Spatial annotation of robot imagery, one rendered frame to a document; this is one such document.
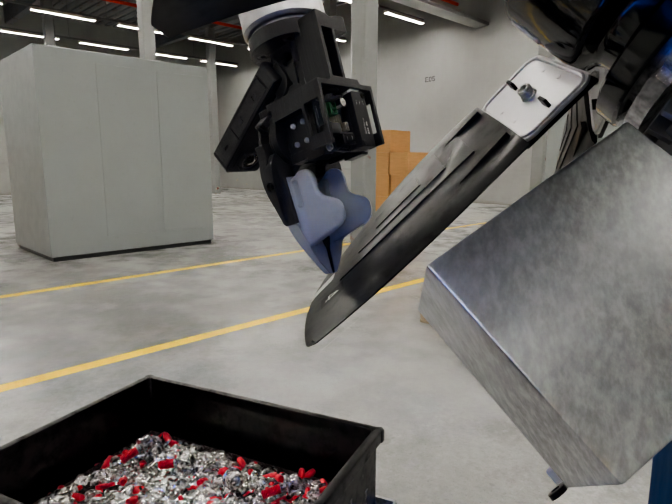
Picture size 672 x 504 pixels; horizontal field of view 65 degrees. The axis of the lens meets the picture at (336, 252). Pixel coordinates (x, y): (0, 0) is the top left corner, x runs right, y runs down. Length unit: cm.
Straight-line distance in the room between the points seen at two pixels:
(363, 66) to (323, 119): 625
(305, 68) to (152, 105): 636
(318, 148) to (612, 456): 29
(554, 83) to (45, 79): 613
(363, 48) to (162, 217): 318
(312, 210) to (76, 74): 612
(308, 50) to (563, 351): 31
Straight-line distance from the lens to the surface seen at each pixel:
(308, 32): 46
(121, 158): 660
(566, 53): 46
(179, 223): 693
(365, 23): 676
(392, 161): 871
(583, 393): 27
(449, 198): 41
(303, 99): 43
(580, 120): 59
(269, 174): 45
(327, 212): 44
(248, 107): 50
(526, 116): 44
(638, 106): 42
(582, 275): 29
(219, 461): 42
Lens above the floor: 106
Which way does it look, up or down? 10 degrees down
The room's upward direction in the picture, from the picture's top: straight up
